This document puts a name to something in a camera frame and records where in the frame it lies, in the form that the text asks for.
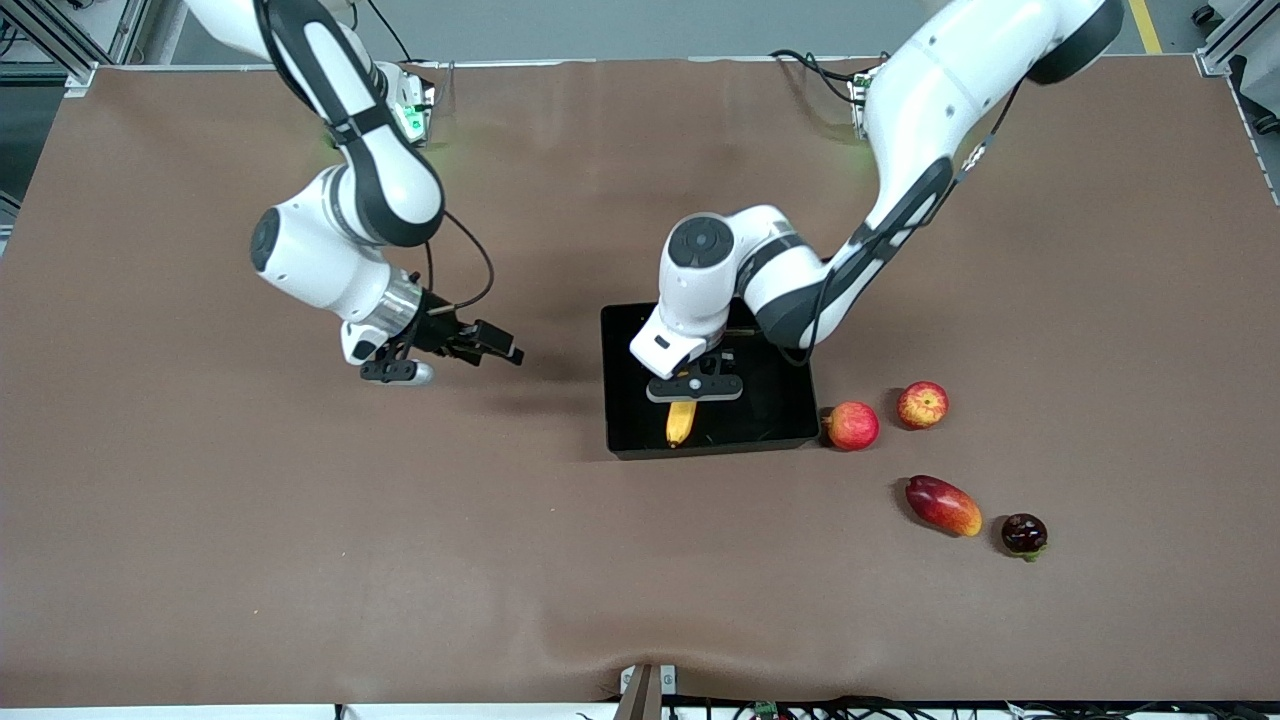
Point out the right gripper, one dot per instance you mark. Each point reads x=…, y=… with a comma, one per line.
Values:
x=437, y=330

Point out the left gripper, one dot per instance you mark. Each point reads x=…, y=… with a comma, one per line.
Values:
x=709, y=365

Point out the yellow banana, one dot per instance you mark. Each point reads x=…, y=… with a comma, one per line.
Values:
x=681, y=425

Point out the black rectangular plastic box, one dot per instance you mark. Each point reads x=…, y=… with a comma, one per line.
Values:
x=770, y=410

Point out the red yellow apple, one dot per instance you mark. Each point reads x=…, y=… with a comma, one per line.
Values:
x=922, y=405

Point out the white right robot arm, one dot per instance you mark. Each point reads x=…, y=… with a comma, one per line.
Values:
x=380, y=170

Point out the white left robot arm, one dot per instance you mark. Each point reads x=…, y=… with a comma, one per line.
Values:
x=930, y=100

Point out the red round pomegranate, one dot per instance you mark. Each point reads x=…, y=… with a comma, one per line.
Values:
x=852, y=426

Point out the brown table cover sheet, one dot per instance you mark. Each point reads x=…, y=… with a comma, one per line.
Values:
x=300, y=550

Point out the red orange mango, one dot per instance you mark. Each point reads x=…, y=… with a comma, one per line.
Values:
x=943, y=505

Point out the grey metal table clamp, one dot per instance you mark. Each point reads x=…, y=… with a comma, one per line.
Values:
x=640, y=700

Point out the dark purple mangosteen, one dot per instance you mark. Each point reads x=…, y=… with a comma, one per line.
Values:
x=1024, y=533

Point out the aluminium frame with caster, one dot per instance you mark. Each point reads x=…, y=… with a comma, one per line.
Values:
x=1225, y=40

